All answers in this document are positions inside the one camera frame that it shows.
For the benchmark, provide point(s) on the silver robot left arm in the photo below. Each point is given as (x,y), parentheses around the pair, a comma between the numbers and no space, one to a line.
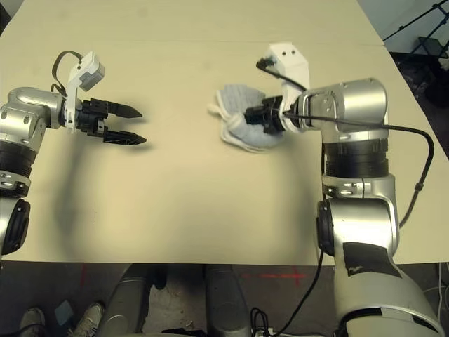
(24,112)

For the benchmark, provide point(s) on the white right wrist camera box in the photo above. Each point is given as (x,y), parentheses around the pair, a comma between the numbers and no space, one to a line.
(291,63)

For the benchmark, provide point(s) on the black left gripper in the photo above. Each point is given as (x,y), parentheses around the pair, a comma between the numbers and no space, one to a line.
(92,116)

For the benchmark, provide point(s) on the black tripod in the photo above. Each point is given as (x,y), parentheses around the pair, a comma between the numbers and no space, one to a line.
(417,19)

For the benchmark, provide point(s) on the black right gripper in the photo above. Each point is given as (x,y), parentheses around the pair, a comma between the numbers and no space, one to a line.
(273,114)

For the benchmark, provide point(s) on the grey sneaker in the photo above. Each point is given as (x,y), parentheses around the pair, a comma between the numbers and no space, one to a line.
(31,321)
(89,317)

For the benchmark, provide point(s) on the teal flat piece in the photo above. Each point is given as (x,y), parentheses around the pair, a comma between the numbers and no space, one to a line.
(64,312)

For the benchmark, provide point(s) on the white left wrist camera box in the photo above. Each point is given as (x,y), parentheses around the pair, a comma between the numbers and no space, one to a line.
(87,68)

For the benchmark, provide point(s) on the grey cloth rag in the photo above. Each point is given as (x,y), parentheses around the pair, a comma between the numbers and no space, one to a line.
(238,96)

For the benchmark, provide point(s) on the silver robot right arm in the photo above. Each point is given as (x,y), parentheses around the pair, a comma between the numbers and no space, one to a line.
(361,217)

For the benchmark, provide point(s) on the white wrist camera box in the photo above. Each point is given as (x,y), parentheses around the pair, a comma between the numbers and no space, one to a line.
(291,63)
(87,68)

